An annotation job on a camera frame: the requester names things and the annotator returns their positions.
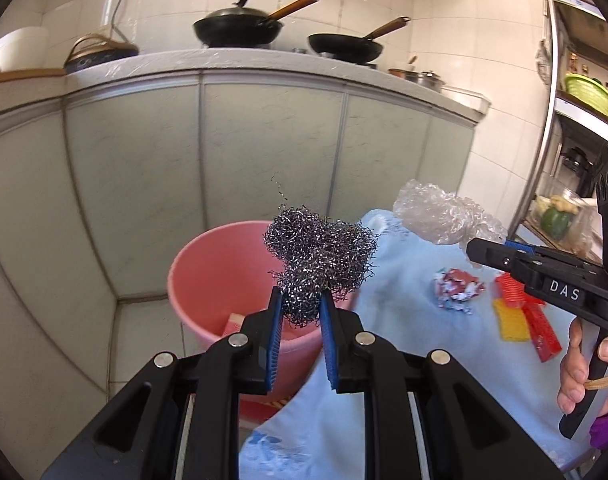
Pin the clear plastic container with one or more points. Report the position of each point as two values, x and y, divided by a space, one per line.
536 220

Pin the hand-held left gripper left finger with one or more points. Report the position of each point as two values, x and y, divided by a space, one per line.
275 355

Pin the yellow ridged sponge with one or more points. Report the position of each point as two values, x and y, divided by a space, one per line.
511 320

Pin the ginger root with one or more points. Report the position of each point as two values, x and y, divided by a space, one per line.
563 205

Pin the gas stove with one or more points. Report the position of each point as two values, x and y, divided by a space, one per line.
296 51

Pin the black induction cooker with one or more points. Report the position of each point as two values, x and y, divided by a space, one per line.
101 55

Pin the pink plastic bucket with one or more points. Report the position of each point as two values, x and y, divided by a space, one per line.
209 280

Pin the wooden spoon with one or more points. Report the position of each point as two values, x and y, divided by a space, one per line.
412 60

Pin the green pepper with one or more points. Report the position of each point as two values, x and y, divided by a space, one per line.
556 222

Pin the tan rubber band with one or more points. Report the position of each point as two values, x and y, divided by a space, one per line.
599 385

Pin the black wok with lid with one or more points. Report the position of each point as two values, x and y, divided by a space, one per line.
234 32

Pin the steel basin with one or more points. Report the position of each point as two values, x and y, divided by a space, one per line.
397 72

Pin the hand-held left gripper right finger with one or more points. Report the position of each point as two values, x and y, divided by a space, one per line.
328 350

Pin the wooden board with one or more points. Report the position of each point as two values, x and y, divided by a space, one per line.
24 75

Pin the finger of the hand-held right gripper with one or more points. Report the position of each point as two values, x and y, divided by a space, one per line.
498 257
521 246

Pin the black open wok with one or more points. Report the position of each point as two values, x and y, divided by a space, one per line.
344 47

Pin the light blue floral cloth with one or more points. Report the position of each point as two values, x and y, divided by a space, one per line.
408 360

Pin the red silver foil wrapper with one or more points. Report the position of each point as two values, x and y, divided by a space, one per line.
456 287

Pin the steel wool scrubber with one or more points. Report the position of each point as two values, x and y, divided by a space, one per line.
319 255

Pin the white rice cooker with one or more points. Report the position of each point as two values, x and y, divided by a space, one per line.
14 50

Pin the red packet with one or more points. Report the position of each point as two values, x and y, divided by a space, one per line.
543 335

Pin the steel pot with lid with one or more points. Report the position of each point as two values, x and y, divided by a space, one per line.
426 81

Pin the green plastic basket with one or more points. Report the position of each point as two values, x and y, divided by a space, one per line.
591 95

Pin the dark wok lid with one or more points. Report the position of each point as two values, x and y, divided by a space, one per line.
236 12

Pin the white plastic tray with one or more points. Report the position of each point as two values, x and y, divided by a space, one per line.
466 99

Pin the clear bubble wrap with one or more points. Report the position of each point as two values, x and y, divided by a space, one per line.
433 210

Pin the metal shelf rack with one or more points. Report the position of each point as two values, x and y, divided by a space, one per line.
551 110

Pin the person's right hand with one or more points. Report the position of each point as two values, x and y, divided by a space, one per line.
572 360

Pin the grey kitchen cabinet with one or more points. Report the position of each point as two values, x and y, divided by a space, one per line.
134 160

